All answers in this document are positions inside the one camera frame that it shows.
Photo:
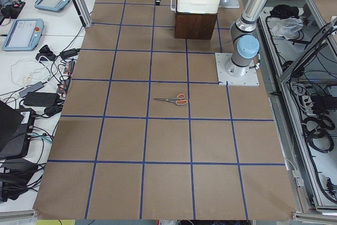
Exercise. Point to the black power adapter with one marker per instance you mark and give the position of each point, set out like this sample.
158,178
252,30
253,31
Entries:
41,99

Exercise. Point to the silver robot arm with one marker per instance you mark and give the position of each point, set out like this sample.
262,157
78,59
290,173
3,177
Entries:
246,46

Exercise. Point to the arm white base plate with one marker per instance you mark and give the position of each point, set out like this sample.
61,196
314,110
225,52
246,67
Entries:
229,4
231,75

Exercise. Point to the wooden drawer with white handle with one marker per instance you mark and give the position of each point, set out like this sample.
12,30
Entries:
173,5

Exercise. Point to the dark wooden drawer cabinet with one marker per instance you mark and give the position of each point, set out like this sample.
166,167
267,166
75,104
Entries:
194,26

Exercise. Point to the near blue teach pendant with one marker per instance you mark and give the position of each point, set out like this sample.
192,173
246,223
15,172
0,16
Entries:
24,35

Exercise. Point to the black laptop computer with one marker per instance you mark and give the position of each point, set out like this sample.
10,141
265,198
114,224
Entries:
16,125

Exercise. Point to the orange grey handled scissors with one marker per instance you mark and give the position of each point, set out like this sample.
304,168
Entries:
179,100

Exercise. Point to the crumpled white cloth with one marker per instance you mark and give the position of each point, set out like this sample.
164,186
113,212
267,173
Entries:
288,28

